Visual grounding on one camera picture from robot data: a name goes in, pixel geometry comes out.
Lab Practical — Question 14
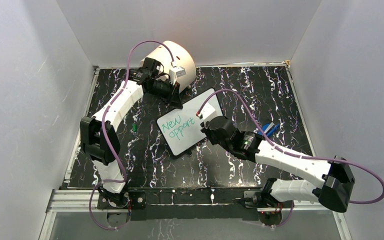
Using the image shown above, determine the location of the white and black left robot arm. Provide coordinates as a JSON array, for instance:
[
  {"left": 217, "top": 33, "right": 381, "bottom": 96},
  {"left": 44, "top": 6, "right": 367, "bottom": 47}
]
[{"left": 80, "top": 57, "right": 186, "bottom": 208}]

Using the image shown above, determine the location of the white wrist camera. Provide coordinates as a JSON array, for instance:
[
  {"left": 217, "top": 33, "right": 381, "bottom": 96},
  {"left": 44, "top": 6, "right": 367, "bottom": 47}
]
[
  {"left": 196, "top": 102, "right": 223, "bottom": 124},
  {"left": 168, "top": 61, "right": 186, "bottom": 85}
]

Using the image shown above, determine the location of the blue stapler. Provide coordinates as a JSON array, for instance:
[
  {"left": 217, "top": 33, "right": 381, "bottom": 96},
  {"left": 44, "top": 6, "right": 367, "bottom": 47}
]
[{"left": 261, "top": 122, "right": 280, "bottom": 137}]

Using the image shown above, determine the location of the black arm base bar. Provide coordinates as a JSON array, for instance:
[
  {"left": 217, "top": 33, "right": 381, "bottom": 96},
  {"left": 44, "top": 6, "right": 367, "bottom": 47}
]
[{"left": 97, "top": 187, "right": 282, "bottom": 223}]

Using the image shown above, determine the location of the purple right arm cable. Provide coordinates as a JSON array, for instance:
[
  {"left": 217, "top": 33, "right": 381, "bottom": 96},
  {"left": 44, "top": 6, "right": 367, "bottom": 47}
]
[{"left": 197, "top": 88, "right": 384, "bottom": 228}]

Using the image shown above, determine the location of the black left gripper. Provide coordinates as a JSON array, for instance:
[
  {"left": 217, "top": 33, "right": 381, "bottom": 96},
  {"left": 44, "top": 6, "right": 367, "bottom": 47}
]
[{"left": 148, "top": 79, "right": 184, "bottom": 110}]

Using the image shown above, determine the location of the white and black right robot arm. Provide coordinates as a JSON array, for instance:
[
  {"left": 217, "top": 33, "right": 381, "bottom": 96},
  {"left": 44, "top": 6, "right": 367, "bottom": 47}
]
[{"left": 200, "top": 115, "right": 355, "bottom": 213}]

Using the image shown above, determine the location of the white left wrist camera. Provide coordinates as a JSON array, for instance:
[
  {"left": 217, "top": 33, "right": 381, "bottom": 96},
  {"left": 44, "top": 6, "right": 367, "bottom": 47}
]
[{"left": 168, "top": 61, "right": 186, "bottom": 85}]

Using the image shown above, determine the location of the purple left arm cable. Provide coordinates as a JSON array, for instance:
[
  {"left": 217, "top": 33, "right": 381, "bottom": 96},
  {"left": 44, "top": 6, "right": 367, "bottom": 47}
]
[{"left": 88, "top": 40, "right": 176, "bottom": 231}]

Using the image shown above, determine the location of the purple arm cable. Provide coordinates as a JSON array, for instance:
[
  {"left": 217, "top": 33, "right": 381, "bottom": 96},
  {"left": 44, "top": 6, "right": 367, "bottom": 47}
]
[
  {"left": 88, "top": 40, "right": 176, "bottom": 231},
  {"left": 197, "top": 88, "right": 384, "bottom": 228}
]

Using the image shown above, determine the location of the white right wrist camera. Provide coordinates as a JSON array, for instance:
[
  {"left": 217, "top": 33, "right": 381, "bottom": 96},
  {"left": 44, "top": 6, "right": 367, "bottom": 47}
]
[{"left": 196, "top": 102, "right": 223, "bottom": 124}]

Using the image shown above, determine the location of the black framed whiteboard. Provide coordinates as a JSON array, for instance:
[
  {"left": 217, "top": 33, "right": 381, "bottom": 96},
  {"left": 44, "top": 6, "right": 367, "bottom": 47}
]
[{"left": 156, "top": 88, "right": 215, "bottom": 156}]

